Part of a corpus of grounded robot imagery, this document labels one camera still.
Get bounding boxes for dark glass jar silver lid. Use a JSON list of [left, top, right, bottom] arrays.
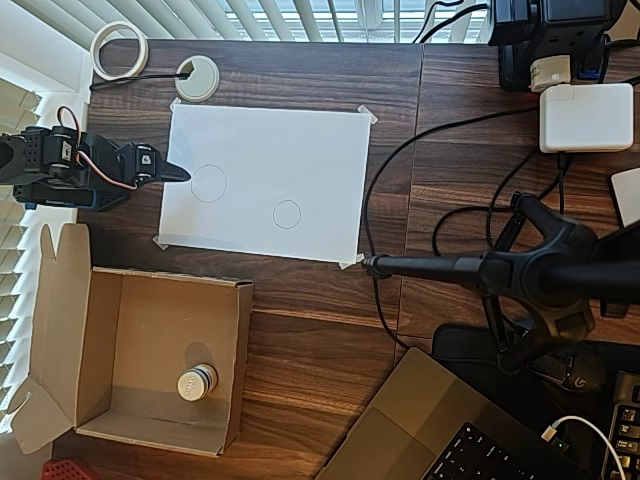
[[176, 363, 220, 404]]

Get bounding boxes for red leader robot arm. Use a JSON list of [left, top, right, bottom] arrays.
[[40, 457, 96, 480]]

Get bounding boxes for open cardboard box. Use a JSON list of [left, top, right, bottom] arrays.
[[9, 222, 255, 459]]

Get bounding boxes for white paper sheet with circles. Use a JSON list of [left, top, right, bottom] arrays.
[[158, 103, 372, 264]]

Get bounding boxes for masking tape roll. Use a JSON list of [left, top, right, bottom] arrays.
[[90, 22, 150, 82]]

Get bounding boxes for cream vertical blinds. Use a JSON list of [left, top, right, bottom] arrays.
[[0, 74, 94, 451]]

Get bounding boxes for white window blinds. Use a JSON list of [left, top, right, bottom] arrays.
[[29, 0, 496, 45]]

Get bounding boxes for black mouse pad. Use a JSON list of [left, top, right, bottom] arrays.
[[432, 322, 640, 451]]

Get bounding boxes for grey laptop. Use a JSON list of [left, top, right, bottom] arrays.
[[312, 347, 594, 480]]

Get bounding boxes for black tripod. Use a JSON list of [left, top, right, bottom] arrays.
[[359, 192, 640, 376]]

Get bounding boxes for round white plug adapter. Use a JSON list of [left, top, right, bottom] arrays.
[[528, 53, 574, 94]]

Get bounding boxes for black power strip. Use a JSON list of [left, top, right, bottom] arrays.
[[487, 0, 629, 92]]

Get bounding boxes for white square power adapter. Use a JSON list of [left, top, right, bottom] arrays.
[[538, 82, 635, 154]]

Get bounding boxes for white flat device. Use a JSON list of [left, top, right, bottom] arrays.
[[608, 167, 640, 229]]

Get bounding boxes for black computer mouse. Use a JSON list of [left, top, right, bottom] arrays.
[[559, 344, 619, 392]]

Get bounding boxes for black keyboard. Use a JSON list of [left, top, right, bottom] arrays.
[[607, 369, 640, 480]]

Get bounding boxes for red white servo cable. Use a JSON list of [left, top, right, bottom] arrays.
[[74, 151, 140, 192]]

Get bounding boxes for white desk cable grommet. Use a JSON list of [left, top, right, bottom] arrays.
[[174, 55, 221, 103]]

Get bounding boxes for thin black cable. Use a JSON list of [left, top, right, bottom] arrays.
[[88, 69, 194, 92]]

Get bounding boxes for long black cable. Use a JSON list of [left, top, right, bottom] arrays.
[[360, 105, 544, 352]]

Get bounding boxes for black power strip cable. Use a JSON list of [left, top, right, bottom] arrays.
[[414, 0, 494, 44]]

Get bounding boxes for black looped cable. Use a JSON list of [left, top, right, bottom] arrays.
[[485, 148, 540, 254]]

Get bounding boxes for black adapter cable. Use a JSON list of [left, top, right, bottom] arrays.
[[432, 149, 569, 261]]

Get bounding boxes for white charging cable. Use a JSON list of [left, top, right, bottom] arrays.
[[542, 414, 629, 480]]

